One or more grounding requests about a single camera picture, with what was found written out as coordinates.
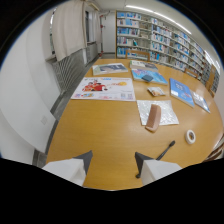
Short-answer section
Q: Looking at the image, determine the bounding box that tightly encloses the black toothbrush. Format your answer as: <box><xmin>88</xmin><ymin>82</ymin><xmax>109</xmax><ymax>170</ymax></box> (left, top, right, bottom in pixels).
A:
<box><xmin>135</xmin><ymin>140</ymin><xmax>176</xmax><ymax>179</ymax></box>

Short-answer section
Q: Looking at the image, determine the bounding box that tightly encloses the white tape roll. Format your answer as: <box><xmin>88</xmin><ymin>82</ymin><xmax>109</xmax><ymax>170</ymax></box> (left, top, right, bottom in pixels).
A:
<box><xmin>185</xmin><ymin>129</ymin><xmax>197</xmax><ymax>145</ymax></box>

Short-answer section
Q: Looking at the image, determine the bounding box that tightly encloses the pink comb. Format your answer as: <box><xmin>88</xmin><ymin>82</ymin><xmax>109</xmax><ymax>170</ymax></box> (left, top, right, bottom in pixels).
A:
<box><xmin>144</xmin><ymin>103</ymin><xmax>162</xmax><ymax>133</ymax></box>

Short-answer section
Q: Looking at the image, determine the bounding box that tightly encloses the small printed packet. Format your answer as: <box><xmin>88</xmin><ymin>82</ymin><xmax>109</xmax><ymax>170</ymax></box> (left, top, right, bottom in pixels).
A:
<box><xmin>147</xmin><ymin>86</ymin><xmax>166</xmax><ymax>98</ymax></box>

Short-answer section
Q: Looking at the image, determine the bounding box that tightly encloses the large blue book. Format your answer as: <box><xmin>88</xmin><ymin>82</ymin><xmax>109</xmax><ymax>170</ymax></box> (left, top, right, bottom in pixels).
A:
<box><xmin>169</xmin><ymin>77</ymin><xmax>196</xmax><ymax>109</ymax></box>

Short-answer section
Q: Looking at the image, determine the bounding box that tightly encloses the blue white magazine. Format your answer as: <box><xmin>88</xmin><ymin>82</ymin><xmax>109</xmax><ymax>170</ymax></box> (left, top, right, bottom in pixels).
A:
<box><xmin>190</xmin><ymin>90</ymin><xmax>212</xmax><ymax>114</ymax></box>

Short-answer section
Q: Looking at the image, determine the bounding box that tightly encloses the white poster with cartoon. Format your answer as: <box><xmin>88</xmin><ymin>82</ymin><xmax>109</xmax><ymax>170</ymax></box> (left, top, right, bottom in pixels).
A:
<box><xmin>70</xmin><ymin>76</ymin><xmax>137</xmax><ymax>102</ymax></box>

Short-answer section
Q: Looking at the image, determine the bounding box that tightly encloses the small dark blue case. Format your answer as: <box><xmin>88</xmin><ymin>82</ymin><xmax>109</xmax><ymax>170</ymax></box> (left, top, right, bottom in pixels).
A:
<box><xmin>141</xmin><ymin>74</ymin><xmax>155</xmax><ymax>83</ymax></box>

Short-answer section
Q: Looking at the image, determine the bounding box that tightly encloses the book with blue cover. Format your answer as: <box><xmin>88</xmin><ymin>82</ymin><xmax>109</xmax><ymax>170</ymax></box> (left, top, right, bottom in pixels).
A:
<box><xmin>131</xmin><ymin>68</ymin><xmax>169</xmax><ymax>86</ymax></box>

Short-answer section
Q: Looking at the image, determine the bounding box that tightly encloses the wooden chair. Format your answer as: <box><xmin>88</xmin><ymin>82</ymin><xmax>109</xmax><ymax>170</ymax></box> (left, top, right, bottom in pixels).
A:
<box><xmin>125</xmin><ymin>49</ymin><xmax>151</xmax><ymax>62</ymax></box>
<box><xmin>184</xmin><ymin>67</ymin><xmax>200</xmax><ymax>80</ymax></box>

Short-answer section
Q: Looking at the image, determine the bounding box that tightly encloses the pale book with picture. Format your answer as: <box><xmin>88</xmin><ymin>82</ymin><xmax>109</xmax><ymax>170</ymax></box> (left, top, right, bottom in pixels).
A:
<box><xmin>129</xmin><ymin>59</ymin><xmax>159</xmax><ymax>71</ymax></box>

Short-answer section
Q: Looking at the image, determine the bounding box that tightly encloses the long bookshelf with books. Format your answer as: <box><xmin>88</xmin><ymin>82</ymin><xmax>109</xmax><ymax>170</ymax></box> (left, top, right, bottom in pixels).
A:
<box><xmin>115</xmin><ymin>9</ymin><xmax>221</xmax><ymax>94</ymax></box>

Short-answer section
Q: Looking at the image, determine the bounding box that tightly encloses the white curtain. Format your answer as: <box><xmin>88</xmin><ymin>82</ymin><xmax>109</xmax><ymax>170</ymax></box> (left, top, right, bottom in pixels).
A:
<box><xmin>51</xmin><ymin>0</ymin><xmax>88</xmax><ymax>62</ymax></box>

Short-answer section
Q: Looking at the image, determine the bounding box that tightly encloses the wall radiator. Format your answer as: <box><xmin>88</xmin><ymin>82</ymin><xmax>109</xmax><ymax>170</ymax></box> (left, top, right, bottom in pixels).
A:
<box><xmin>51</xmin><ymin>41</ymin><xmax>100</xmax><ymax>94</ymax></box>

